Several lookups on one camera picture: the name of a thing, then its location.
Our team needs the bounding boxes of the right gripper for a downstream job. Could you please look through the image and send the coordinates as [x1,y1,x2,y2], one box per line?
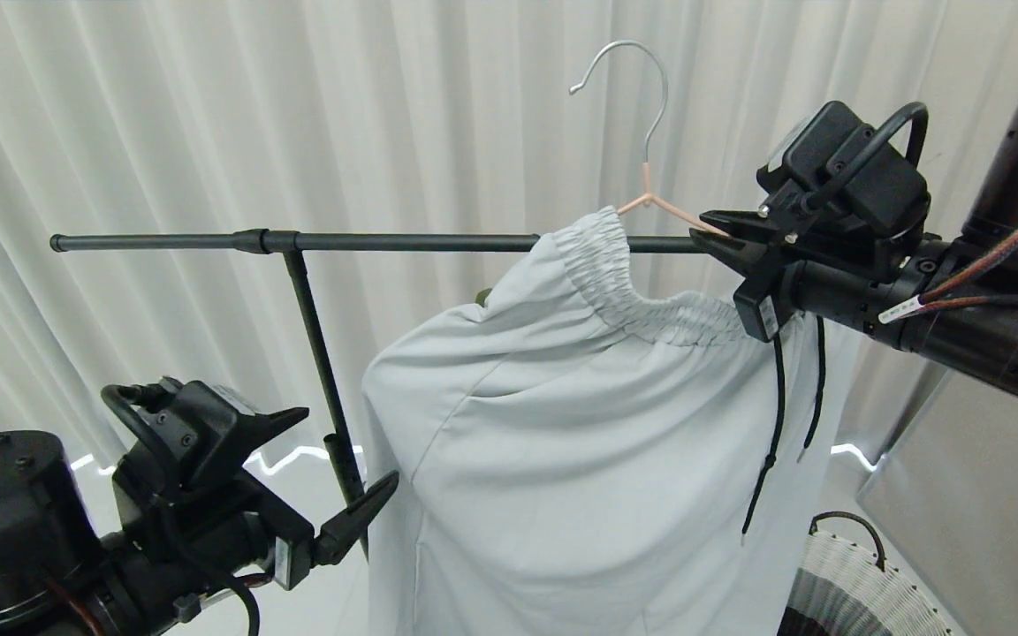
[690,210,1018,405]

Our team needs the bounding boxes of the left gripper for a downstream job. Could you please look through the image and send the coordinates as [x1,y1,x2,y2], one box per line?
[107,406,401,621]

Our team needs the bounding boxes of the pink clothes hanger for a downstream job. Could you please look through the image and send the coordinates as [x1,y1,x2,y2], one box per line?
[569,40,726,235]

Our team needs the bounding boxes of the pale grey shorts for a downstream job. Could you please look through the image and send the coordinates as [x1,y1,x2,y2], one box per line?
[361,206,865,636]

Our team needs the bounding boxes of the black clothes rack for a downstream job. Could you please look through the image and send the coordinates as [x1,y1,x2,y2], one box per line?
[49,228,713,559]

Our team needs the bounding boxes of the white laundry basket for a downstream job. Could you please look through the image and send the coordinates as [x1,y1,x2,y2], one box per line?
[779,511,956,636]

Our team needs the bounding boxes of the white curtain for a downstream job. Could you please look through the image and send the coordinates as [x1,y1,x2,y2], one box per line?
[0,0,1018,469]

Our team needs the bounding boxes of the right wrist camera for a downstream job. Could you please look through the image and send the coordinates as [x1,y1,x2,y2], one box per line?
[755,100,932,241]

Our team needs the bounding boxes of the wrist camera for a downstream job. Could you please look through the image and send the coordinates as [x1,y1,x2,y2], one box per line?
[755,100,932,241]
[111,378,249,485]

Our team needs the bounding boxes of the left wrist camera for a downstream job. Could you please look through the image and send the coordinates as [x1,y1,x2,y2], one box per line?
[111,378,249,485]

